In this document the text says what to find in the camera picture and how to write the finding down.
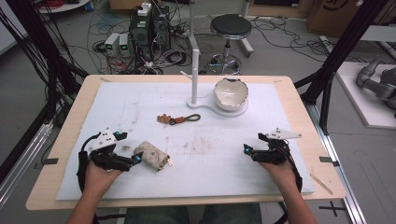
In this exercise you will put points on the black tape piece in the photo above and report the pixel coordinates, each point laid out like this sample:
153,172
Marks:
50,161
328,160

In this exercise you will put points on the black tape cross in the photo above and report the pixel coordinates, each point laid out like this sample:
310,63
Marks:
332,208

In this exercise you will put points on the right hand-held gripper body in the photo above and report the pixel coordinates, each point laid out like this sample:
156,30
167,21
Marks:
274,149

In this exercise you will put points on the white power adapter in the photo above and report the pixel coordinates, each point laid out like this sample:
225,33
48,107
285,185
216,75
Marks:
144,9

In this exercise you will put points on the black computer tower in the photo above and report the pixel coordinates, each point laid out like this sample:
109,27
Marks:
162,28
141,37

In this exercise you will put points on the cardboard box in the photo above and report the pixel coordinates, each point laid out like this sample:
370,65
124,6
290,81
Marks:
336,15

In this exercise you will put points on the black frame post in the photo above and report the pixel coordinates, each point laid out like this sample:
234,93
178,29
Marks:
339,53

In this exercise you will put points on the white floor board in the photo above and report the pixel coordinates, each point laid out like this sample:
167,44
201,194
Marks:
367,115

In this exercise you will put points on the white eggshell-shaped bowl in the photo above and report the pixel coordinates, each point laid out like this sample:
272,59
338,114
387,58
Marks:
230,95

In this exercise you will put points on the white foam mat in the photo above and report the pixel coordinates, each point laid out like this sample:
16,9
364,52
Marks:
202,174

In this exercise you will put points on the grey power supply unit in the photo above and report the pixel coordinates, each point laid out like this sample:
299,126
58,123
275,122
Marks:
111,43
124,45

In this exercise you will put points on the person's right hand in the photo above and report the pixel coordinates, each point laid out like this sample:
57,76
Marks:
280,175

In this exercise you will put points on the beige fabric pouch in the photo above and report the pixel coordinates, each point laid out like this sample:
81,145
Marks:
152,155

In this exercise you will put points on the white power strip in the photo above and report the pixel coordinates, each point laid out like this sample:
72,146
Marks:
327,43

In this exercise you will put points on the wooden table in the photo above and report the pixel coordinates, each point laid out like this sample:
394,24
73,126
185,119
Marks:
46,186

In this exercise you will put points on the white stand with pole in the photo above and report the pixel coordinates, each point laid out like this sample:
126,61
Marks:
195,81

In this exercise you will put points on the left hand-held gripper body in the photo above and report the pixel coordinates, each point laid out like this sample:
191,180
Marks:
104,141

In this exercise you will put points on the aluminium rail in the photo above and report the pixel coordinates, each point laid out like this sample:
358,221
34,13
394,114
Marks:
21,168
342,186

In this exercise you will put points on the thin wooden stick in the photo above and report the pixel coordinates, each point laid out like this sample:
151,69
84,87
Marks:
322,184

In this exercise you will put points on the person's left hand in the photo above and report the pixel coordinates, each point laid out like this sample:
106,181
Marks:
99,179

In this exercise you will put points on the white round table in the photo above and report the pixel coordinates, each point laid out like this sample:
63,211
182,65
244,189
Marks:
62,6

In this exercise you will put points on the black round stool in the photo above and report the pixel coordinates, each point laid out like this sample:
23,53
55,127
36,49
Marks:
231,26

